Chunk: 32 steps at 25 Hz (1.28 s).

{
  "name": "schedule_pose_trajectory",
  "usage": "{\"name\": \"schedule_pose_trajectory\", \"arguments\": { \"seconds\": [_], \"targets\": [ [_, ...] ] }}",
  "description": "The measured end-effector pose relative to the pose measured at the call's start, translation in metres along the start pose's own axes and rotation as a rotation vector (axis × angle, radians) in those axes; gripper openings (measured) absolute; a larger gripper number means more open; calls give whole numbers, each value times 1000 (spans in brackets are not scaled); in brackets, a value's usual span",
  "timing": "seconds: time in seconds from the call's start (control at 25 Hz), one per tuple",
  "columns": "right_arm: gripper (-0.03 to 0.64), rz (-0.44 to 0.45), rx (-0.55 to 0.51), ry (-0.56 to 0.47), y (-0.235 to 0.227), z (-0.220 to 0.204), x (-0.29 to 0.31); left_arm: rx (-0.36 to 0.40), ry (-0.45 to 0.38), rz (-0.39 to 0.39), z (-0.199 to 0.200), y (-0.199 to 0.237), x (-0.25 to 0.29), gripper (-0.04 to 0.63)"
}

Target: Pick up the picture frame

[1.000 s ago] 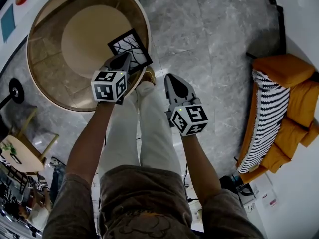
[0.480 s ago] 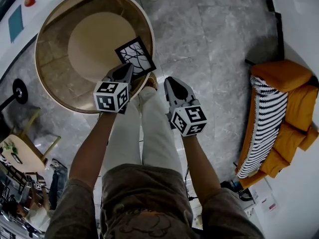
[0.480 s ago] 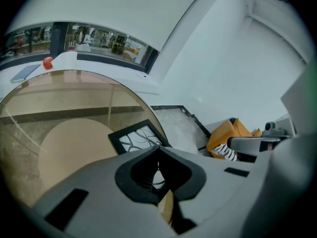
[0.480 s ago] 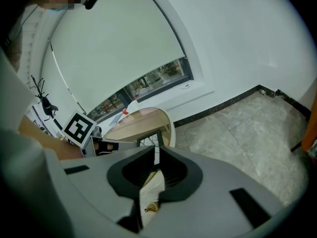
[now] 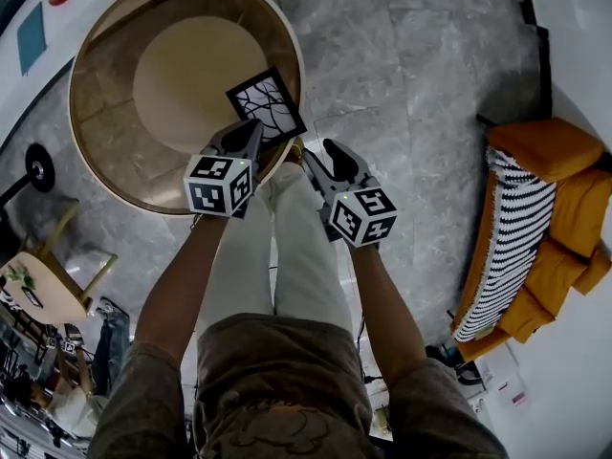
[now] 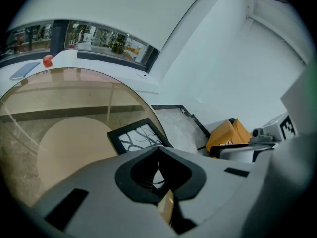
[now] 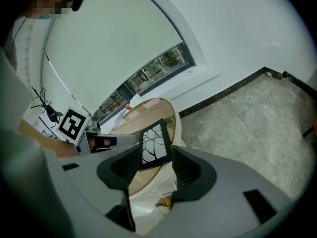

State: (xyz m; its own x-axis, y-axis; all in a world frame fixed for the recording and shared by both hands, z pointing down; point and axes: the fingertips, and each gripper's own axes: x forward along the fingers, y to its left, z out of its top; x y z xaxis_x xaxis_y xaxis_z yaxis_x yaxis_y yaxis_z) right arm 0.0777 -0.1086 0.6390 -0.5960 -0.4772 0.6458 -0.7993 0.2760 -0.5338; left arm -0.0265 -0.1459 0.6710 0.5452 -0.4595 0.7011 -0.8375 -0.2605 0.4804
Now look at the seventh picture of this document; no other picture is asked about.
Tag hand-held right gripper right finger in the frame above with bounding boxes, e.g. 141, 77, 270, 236
158, 144, 295, 238

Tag dark framed window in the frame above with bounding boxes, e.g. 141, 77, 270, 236
91, 43, 197, 131

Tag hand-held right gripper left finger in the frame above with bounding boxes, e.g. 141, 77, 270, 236
44, 144, 140, 236

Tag person's left forearm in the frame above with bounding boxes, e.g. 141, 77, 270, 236
39, 139, 80, 159

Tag black coat stand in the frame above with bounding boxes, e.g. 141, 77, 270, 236
31, 87, 64, 129

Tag person's right tan shoe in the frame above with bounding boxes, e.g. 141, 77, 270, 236
155, 196, 172, 210

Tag white roller blind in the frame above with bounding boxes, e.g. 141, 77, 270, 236
41, 0, 186, 116

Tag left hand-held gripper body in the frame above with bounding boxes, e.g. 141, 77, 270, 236
55, 107, 100, 156

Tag black framed picture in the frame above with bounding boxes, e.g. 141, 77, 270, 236
137, 118, 173, 172

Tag person's head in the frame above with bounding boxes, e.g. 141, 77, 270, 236
14, 0, 75, 19

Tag round glass coffee table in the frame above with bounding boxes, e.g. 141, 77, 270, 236
108, 97, 184, 201

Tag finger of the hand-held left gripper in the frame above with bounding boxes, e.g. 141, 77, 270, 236
89, 134, 139, 153

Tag person's cream trousers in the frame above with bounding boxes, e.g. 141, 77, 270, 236
133, 206, 174, 238

